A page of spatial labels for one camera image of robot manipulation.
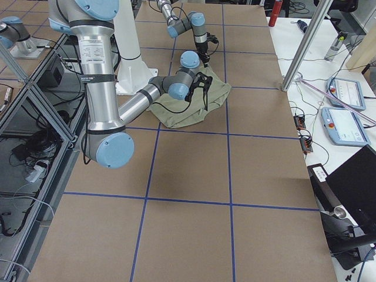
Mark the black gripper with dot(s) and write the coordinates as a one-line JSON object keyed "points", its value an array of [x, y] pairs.
{"points": [[202, 49], [204, 94]]}

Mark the sage green long-sleeve shirt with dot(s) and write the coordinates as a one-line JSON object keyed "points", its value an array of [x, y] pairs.
{"points": [[173, 113]]}

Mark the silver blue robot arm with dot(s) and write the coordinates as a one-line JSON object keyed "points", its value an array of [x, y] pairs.
{"points": [[193, 21], [105, 140]]}

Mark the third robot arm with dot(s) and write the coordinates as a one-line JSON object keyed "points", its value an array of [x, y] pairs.
{"points": [[13, 31]]}

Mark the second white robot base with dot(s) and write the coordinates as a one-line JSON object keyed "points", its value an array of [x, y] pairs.
{"points": [[29, 49]]}

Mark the red water bottle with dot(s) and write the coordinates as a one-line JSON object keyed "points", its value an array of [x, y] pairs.
{"points": [[275, 12]]}

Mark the upper orange circuit board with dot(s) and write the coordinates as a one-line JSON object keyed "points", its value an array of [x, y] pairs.
{"points": [[299, 121]]}

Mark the orange circuit board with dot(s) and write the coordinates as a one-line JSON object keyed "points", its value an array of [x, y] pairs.
{"points": [[299, 121], [306, 144]]}

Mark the lower orange circuit board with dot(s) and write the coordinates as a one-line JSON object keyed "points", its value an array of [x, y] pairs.
{"points": [[306, 144]]}

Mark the clear water bottle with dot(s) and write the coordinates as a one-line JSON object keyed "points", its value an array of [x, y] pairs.
{"points": [[335, 46]]}

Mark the lower blue teach pendant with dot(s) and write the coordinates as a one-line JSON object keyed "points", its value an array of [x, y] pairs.
{"points": [[343, 127]]}

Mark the blue teach pendant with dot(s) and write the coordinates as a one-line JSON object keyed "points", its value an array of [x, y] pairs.
{"points": [[343, 127], [348, 91]]}

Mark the upper blue teach pendant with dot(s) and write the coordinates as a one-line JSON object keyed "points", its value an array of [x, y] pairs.
{"points": [[348, 91]]}

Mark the black power adapter box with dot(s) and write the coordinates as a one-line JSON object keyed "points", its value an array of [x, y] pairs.
{"points": [[52, 76]]}

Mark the black box with label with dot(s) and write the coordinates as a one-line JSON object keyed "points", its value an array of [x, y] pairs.
{"points": [[322, 191]]}

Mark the black monitor on stand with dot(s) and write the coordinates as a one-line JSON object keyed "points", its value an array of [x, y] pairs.
{"points": [[353, 184]]}

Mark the white power strip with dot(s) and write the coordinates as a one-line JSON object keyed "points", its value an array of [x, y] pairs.
{"points": [[36, 173]]}

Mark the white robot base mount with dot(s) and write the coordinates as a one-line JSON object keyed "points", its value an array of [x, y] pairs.
{"points": [[133, 74]]}

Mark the aluminium frame post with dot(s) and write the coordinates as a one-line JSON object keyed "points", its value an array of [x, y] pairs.
{"points": [[315, 23]]}

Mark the aluminium frame rack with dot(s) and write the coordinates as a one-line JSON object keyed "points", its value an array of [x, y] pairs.
{"points": [[40, 126]]}

